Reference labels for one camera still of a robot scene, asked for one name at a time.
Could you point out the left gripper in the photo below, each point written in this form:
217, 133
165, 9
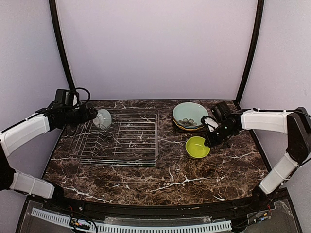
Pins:
90, 112

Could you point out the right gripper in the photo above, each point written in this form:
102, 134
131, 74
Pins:
215, 135

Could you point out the lime green bowl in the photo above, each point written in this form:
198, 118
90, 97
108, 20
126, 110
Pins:
196, 148

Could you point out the black square floral plate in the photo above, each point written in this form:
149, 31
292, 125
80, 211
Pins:
179, 130

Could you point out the yellow polka dot plate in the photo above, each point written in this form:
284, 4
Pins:
189, 128

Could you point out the blue polka dot plate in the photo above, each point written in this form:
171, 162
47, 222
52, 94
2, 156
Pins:
186, 126

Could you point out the pale green plate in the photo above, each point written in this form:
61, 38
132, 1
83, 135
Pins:
189, 113

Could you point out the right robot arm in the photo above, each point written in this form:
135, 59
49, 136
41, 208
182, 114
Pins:
296, 124

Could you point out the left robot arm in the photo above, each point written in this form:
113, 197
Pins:
66, 109

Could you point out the light teal checkered bowl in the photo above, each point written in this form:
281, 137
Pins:
103, 119

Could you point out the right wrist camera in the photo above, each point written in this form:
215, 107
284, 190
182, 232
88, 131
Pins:
210, 123

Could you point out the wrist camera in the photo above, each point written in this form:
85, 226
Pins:
210, 123
71, 99

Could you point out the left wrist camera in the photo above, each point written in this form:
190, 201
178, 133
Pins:
71, 99

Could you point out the metal wire dish rack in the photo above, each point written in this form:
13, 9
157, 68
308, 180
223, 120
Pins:
131, 140

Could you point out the white slotted cable duct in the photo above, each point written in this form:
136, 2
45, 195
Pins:
130, 225

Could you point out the left black frame post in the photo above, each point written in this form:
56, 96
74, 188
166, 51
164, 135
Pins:
60, 44

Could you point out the black frame post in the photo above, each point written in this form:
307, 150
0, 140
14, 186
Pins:
60, 44
251, 52

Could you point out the right black frame post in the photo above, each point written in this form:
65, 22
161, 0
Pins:
251, 52

